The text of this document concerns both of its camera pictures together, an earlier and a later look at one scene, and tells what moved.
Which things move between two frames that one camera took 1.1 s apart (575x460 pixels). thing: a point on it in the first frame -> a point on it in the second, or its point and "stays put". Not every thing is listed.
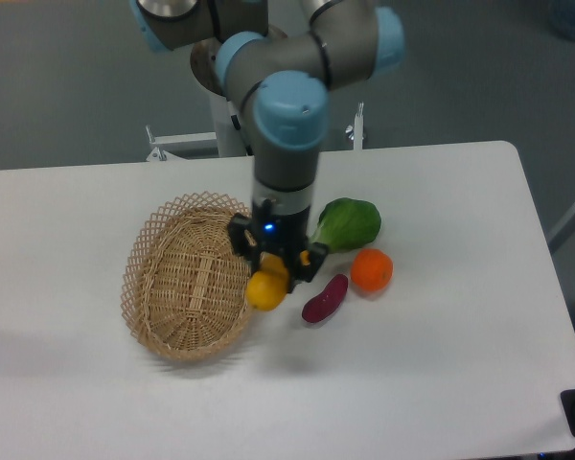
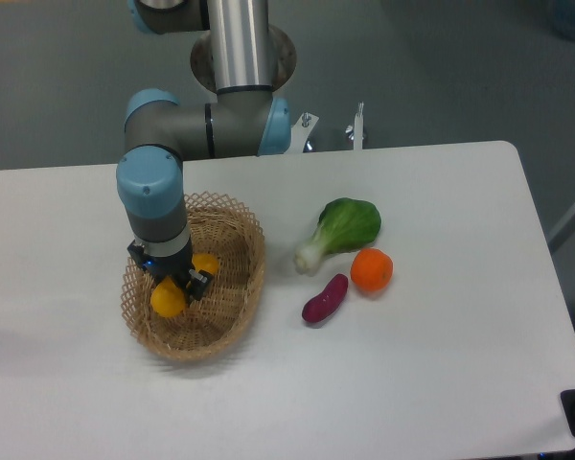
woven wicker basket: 185,274 stays put
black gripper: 274,231 -> 177,265
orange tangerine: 371,269 stays put
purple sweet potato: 321,307 stays put
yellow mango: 266,287 -> 168,298
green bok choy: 346,223 stays put
